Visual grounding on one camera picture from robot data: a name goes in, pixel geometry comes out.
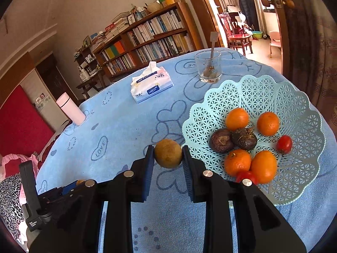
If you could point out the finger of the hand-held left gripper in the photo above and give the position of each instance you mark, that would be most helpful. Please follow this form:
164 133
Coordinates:
69 189

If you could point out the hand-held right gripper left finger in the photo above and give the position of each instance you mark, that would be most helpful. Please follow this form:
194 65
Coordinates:
148 174

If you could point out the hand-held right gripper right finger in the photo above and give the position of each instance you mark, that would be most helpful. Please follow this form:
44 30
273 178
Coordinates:
188 174

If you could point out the small brown round fruit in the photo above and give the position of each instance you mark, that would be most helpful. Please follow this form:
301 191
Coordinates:
80 182
168 153

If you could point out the dark brown water chestnut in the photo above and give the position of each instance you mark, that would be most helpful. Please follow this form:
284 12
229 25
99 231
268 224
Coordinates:
222 140
244 138

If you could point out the orange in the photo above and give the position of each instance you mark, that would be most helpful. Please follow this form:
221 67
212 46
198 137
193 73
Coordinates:
237 162
264 166
237 118
268 123

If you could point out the red cherry tomato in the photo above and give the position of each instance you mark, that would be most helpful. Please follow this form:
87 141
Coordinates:
246 176
284 143

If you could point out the light green plastic basket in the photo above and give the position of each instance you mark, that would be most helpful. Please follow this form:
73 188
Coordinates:
289 105

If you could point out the leopard print cloth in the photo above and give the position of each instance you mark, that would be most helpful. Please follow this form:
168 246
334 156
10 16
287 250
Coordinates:
10 203

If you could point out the pink cloth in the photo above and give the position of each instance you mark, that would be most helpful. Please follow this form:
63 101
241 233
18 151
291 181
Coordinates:
15 160

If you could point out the blue printed towel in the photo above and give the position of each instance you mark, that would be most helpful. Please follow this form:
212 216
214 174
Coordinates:
118 126

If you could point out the red headboard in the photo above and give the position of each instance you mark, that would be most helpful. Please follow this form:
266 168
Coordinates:
18 126

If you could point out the pink thermos bottle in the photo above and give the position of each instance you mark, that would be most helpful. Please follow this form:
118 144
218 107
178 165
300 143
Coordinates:
71 110

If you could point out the white tissue pack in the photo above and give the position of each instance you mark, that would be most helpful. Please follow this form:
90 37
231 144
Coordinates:
151 87

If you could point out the wooden desk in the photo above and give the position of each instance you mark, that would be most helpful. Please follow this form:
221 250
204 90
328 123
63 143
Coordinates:
89 83

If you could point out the clear drinking glass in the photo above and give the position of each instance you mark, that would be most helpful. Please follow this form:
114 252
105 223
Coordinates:
208 68

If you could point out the dark brown door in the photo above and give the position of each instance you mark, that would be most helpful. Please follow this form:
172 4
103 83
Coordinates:
52 76

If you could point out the small wooden shelf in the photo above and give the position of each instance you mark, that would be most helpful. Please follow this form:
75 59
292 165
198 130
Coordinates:
87 60

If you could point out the metal spoon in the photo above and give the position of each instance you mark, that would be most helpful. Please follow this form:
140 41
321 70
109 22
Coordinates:
212 44

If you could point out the wooden bookshelf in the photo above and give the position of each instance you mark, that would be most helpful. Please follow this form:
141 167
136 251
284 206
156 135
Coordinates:
147 42

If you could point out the wooden chair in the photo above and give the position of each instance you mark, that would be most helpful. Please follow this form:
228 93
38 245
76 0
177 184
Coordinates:
237 34

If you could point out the stack of books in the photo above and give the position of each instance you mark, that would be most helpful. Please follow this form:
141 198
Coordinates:
115 25

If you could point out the green basin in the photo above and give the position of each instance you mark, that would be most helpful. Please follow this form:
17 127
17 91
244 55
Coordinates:
256 34

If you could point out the black framed picture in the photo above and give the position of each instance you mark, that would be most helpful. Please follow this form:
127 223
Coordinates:
131 19

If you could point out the pink plastic chair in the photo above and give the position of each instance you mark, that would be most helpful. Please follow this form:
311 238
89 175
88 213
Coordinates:
275 42

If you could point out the woven wicker bowl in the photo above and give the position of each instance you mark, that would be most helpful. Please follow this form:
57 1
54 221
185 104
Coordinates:
154 6

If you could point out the wooden door with knob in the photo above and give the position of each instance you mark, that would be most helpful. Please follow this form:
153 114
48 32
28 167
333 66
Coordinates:
308 44

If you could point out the dark hanging garment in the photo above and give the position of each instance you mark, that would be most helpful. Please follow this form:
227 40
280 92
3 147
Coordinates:
247 8

